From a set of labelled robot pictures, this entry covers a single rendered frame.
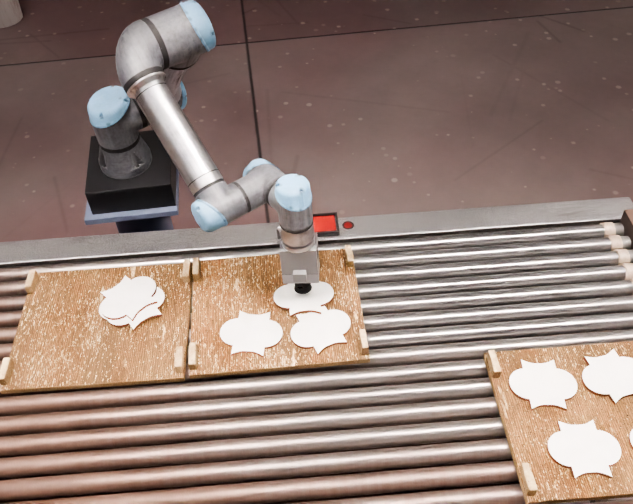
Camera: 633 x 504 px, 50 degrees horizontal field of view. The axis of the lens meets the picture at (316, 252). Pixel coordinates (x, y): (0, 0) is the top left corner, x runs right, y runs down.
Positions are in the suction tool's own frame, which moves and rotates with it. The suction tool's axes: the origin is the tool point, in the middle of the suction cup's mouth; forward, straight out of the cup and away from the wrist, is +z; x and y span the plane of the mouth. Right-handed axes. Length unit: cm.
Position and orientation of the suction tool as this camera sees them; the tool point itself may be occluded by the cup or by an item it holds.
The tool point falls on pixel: (303, 287)
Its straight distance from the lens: 166.0
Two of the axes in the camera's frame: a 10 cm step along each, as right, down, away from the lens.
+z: 0.6, 7.3, 6.8
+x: 0.3, -6.8, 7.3
